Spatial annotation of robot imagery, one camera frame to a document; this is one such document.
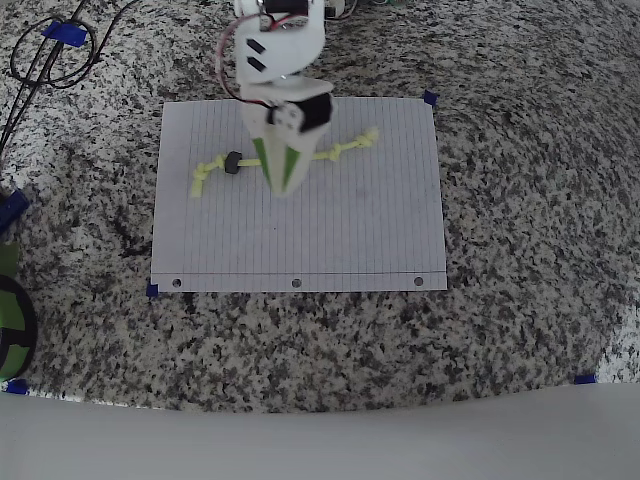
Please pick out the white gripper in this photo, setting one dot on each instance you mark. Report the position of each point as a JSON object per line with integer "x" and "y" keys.
{"x": 300, "y": 120}

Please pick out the dark hex nut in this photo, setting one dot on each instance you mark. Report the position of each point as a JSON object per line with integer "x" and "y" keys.
{"x": 233, "y": 164}

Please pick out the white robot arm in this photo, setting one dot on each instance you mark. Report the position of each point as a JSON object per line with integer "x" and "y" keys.
{"x": 285, "y": 55}

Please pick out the lined white paper sheet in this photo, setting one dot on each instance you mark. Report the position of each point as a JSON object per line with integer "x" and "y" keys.
{"x": 310, "y": 235}

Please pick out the blue tape piece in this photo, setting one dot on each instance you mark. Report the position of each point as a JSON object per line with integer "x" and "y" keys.
{"x": 152, "y": 290}
{"x": 16, "y": 386}
{"x": 12, "y": 207}
{"x": 585, "y": 379}
{"x": 65, "y": 33}
{"x": 431, "y": 98}

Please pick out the white backdrop board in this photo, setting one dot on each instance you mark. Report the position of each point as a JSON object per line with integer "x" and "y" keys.
{"x": 320, "y": 445}

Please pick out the green tape piece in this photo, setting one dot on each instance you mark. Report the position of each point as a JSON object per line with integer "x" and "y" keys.
{"x": 7, "y": 257}

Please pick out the black green camera mount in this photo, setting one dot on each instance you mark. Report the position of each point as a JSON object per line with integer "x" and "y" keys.
{"x": 10, "y": 307}

